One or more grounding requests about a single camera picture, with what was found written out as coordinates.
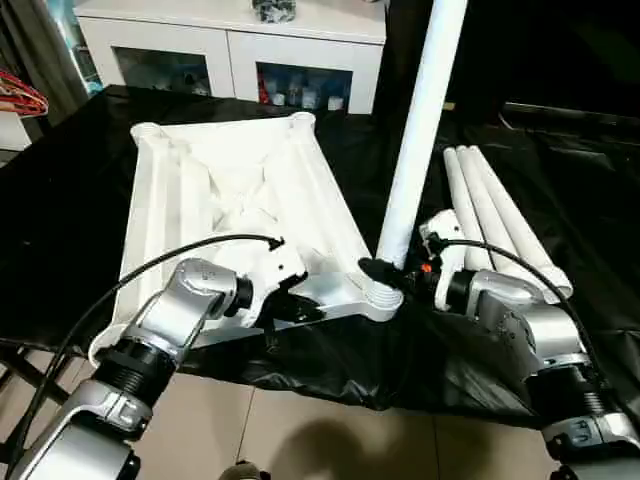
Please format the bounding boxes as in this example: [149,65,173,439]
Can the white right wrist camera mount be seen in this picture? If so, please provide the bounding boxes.
[418,209,470,310]

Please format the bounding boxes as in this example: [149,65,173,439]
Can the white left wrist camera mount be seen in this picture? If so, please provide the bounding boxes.
[214,232,309,327]

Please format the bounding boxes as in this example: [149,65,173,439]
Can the white plastic table leg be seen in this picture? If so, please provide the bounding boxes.
[443,148,496,274]
[455,145,531,274]
[374,0,469,269]
[467,144,574,297]

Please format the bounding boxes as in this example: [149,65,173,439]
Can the grey curtain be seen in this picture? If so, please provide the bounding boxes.
[0,0,89,124]

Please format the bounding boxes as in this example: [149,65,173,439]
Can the white plastic table top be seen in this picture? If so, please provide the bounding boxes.
[88,112,405,366]

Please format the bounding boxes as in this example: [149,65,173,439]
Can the white glass-door cabinet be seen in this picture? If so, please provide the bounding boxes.
[74,0,389,116]

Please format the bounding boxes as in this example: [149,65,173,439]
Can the black folding table frame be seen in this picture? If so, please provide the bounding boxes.
[0,344,91,451]

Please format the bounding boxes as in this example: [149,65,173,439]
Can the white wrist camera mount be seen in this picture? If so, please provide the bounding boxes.
[418,209,470,310]
[214,232,309,327]

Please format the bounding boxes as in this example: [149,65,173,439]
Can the black plastic mat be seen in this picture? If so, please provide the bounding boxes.
[0,84,640,431]

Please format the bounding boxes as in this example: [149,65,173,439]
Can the dark patterned bundle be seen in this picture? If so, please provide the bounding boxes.
[252,0,297,24]

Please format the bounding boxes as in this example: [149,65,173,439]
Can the black horizontal bar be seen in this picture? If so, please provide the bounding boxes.
[503,102,640,132]

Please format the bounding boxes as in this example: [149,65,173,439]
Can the dark furniture with brass label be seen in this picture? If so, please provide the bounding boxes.
[384,0,640,116]

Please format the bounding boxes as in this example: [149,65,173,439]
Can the red orange clothes hangers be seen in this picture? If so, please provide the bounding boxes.
[0,69,50,117]

